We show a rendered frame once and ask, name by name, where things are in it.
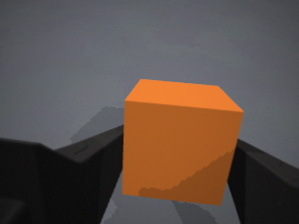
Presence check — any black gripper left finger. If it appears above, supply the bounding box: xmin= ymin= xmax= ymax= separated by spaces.
xmin=0 ymin=125 xmax=123 ymax=224

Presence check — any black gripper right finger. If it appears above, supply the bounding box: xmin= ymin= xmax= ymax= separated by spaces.
xmin=227 ymin=139 xmax=299 ymax=224

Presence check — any orange block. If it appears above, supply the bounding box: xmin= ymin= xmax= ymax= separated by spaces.
xmin=122 ymin=79 xmax=243 ymax=206

